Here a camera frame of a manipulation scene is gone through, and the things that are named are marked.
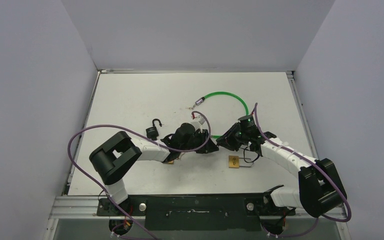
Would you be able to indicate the small key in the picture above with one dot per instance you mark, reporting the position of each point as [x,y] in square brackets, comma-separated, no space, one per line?
[190,107]

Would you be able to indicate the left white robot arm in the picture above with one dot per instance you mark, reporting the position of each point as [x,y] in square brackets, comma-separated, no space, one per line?
[114,158]

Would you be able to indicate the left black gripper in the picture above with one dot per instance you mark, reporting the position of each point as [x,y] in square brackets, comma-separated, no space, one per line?
[209,147]

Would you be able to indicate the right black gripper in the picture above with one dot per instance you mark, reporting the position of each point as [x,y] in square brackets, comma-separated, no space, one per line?
[230,138]

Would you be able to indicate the green cable lock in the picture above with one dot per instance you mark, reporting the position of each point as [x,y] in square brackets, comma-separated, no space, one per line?
[220,93]

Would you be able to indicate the long-shackle brass padlock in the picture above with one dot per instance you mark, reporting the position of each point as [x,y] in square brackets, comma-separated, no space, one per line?
[236,162]

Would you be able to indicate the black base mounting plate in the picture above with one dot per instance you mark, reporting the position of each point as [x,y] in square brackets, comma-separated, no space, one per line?
[206,212]

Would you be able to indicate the short brass padlock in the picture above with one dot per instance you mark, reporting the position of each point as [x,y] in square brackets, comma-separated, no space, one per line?
[169,162]

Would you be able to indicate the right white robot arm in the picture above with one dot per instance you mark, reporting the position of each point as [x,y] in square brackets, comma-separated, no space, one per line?
[320,188]

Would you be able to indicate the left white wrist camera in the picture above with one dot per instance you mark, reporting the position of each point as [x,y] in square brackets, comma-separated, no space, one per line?
[198,123]

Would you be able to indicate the black padlock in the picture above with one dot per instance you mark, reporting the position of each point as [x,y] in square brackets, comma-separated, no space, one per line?
[152,132]

